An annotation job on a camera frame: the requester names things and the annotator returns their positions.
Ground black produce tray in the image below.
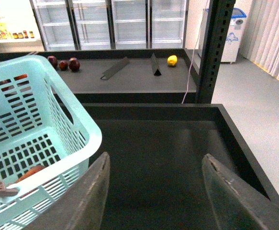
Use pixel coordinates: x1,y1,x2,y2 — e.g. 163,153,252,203
83,103,279,230
0,48,198,104

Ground dark red apple right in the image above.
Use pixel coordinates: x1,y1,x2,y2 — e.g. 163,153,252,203
69,57,80,71

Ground orange fruit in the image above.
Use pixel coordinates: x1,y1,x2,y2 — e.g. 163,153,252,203
14,74,28,81

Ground black right shelf post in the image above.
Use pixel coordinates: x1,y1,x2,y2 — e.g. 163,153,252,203
196,0,235,104

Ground black lower produce tray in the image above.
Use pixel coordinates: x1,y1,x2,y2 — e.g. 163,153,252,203
83,103,279,230

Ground small dark red apple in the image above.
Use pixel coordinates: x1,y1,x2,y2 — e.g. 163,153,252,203
58,60,68,71

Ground red apple compartment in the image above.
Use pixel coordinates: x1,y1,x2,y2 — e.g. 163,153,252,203
15,165,46,183

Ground yellow lemon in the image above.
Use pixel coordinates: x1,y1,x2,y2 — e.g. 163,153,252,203
167,55,178,67

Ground black upper produce tray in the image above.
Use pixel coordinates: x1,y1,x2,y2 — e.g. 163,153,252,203
0,48,198,104

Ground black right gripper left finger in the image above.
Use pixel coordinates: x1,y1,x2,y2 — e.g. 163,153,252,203
25,152,110,230

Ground dark red apple upper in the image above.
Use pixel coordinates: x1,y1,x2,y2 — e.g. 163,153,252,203
47,56,58,69

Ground pink white cable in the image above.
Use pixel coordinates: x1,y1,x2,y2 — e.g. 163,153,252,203
181,0,211,104

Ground light blue plastic basket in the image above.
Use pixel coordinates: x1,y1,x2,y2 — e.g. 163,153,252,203
0,55,102,230

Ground grocery shelf with products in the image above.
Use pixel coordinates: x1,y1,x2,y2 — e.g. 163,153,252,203
0,0,44,53

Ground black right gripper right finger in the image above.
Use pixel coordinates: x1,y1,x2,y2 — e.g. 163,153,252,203
202,154,279,230

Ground white vertical blinds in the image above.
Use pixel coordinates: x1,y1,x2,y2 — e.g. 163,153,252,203
240,0,279,81

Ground glass door refrigerators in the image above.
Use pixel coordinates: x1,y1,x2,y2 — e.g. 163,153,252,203
31,0,189,51

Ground white blue chest freezer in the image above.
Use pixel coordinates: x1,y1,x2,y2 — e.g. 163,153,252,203
198,8,246,63

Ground flat black shelf divider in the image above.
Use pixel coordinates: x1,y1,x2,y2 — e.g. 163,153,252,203
100,57,130,81

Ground triangular black shelf divider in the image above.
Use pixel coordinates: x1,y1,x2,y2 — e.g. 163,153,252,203
150,53,162,76

